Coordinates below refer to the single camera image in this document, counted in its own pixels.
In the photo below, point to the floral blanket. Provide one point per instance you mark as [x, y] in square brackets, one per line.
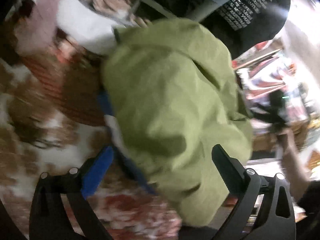
[45, 120]

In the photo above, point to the black printed cloth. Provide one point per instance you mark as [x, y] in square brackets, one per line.
[247, 12]

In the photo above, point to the person's dark pants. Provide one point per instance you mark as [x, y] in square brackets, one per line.
[197, 232]

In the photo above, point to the person's right forearm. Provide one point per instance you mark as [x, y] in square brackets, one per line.
[291, 162]

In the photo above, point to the pink cloth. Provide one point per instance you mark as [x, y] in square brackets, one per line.
[41, 22]

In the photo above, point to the blue sports jersey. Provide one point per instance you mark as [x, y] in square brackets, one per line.
[106, 105]

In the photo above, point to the white cloth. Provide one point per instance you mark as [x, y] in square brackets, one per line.
[85, 27]

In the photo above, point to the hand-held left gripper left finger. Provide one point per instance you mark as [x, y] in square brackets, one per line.
[97, 170]

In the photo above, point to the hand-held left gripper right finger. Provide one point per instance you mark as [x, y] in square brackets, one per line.
[228, 172]

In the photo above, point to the green hooded jacket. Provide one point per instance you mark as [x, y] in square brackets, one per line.
[170, 110]

